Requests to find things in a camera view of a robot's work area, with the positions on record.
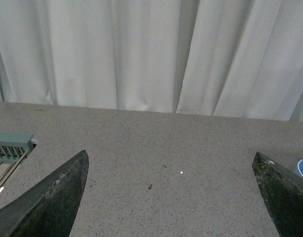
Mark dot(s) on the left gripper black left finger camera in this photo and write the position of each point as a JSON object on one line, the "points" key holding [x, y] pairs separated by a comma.
{"points": [[50, 207]]}

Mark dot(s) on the green slotted metal rack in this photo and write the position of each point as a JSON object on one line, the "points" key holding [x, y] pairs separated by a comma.
{"points": [[14, 149]]}

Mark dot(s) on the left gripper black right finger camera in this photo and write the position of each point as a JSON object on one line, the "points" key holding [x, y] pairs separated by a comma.
{"points": [[282, 193]]}

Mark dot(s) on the white pleated curtain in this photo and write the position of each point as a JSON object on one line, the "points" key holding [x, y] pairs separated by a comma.
{"points": [[232, 58]]}

